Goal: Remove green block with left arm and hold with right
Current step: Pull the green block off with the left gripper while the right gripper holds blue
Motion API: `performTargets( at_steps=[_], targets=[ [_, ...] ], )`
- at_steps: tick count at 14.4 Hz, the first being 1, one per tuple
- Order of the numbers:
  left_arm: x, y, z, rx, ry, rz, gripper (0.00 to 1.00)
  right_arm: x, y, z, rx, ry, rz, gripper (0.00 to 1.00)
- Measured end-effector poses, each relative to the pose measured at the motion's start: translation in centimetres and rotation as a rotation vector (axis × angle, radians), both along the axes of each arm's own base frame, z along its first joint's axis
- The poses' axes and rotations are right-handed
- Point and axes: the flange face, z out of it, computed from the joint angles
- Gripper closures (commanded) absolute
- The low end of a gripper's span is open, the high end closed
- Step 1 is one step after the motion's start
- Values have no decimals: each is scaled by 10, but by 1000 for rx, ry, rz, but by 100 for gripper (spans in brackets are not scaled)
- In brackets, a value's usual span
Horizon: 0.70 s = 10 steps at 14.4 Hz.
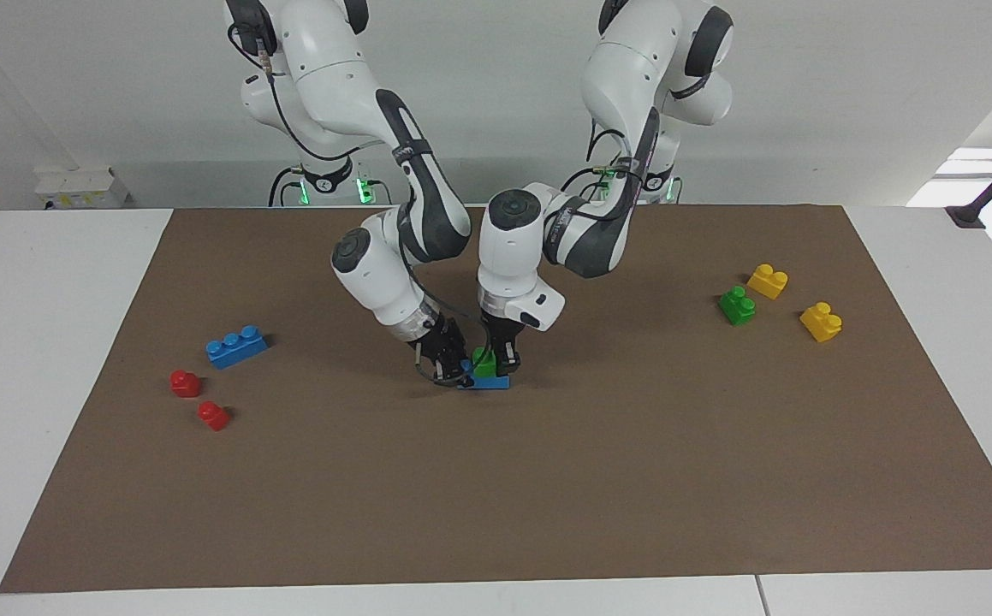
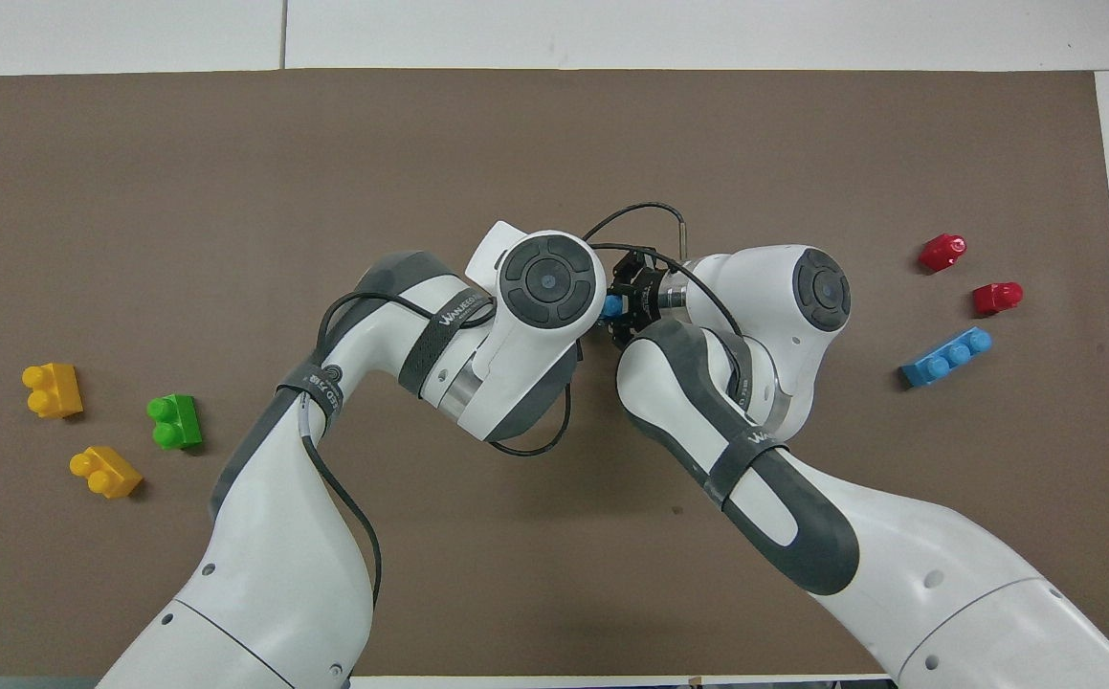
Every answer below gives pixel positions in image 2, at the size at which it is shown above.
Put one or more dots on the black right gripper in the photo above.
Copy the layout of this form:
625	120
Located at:
647	299

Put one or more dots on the blue three-stud toy block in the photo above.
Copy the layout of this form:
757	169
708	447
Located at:
946	358
610	305

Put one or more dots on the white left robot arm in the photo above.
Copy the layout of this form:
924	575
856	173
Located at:
267	536

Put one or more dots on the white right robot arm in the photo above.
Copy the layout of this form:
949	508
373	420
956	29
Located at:
898	555

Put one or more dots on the red single-stud toy block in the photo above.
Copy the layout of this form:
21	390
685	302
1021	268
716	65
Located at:
942	253
997	298

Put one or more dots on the green two-stud toy block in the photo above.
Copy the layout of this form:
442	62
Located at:
176	422

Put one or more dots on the yellow two-stud toy block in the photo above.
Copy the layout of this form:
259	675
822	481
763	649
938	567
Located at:
53	390
107	472

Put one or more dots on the brown table mat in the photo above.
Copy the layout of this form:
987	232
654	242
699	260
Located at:
133	191

